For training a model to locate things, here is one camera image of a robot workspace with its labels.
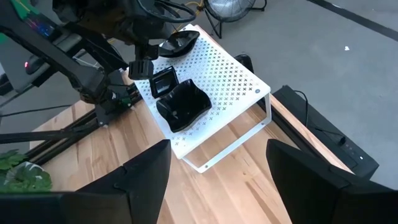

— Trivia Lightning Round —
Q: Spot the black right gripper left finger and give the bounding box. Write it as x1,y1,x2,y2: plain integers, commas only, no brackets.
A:
0,139,172,224

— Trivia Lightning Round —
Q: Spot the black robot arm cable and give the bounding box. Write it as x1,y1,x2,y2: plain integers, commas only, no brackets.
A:
136,0,197,25

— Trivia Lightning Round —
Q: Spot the black wavy square bowl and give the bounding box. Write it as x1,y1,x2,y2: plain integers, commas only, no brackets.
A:
155,78,213,134

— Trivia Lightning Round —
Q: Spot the yellow cable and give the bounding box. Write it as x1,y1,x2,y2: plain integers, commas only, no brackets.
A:
172,0,206,35

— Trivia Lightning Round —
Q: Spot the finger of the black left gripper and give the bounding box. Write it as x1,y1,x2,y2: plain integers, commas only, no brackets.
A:
148,44,165,60

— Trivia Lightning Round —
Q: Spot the black metal floor fan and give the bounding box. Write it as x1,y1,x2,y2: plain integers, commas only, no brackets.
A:
203,0,268,40

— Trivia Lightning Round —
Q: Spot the small black square plate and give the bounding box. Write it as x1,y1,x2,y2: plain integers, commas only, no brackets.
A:
149,65,180,100

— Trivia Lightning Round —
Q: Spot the long black power strip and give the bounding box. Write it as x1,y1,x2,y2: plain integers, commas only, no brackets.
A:
272,85,381,180

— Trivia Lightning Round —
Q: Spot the black leaf-shaped plate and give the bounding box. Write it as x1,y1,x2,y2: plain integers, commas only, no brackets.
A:
158,30,201,59

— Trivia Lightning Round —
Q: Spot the green box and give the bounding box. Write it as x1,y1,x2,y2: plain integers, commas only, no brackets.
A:
11,0,40,20

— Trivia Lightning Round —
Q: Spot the green leafy plant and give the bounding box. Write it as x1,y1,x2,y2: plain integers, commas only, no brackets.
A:
0,149,53,194

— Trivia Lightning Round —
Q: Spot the white perforated metal shelf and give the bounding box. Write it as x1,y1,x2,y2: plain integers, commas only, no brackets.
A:
127,23,273,174

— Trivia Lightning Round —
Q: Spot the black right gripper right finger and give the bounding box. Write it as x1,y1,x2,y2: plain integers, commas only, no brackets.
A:
266,138,398,224

